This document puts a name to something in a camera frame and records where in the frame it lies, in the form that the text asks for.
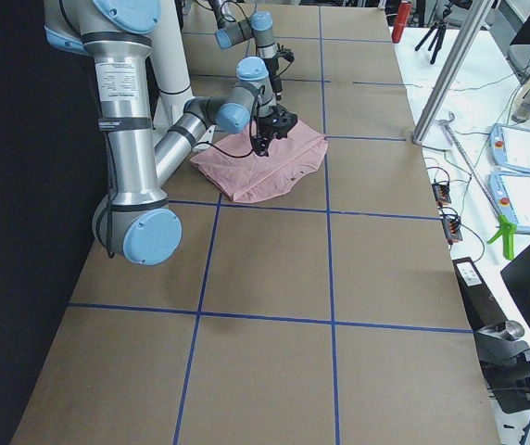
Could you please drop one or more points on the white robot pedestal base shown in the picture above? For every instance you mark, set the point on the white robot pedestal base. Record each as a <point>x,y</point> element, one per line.
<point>168,85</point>

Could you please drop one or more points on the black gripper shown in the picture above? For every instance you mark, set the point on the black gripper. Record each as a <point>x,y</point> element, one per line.
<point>276,82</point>
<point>266,131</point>

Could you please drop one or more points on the black tripod legs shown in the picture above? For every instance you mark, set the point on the black tripod legs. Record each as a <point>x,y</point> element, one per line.
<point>432,34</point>

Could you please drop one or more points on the lower blue teach pendant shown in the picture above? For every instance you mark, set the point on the lower blue teach pendant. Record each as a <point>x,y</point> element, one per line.
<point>511,191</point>

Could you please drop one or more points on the metal grabber rod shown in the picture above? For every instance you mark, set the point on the metal grabber rod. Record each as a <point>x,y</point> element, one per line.
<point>446,126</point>

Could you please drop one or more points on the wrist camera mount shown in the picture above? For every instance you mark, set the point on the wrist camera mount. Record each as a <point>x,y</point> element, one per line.
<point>285,53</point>
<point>282,122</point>

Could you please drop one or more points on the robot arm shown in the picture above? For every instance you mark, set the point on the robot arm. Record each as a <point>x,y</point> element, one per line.
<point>257,27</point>
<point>148,114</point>

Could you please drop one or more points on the black desk clamp stand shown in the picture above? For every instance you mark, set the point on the black desk clamp stand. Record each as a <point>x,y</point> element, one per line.
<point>505,364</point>

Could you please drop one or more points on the upper blue teach pendant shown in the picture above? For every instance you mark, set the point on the upper blue teach pendant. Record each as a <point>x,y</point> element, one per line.
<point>510,147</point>

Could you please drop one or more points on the green plastic grabber handle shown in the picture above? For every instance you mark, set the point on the green plastic grabber handle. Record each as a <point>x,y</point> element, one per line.
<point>506,231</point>

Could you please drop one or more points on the lower orange connector board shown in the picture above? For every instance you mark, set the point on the lower orange connector board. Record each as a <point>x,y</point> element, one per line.
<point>451,224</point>

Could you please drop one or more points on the pink Snoopy t-shirt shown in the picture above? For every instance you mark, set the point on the pink Snoopy t-shirt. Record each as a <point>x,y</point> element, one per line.
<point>249,179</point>

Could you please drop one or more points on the aluminium frame post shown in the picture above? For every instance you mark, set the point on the aluminium frame post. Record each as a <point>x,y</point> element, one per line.
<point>475,20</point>

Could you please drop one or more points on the blue teach pendant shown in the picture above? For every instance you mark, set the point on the blue teach pendant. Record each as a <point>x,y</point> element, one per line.
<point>511,191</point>
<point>510,147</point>

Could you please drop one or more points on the red cylinder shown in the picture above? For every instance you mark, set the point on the red cylinder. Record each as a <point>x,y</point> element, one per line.
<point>400,23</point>

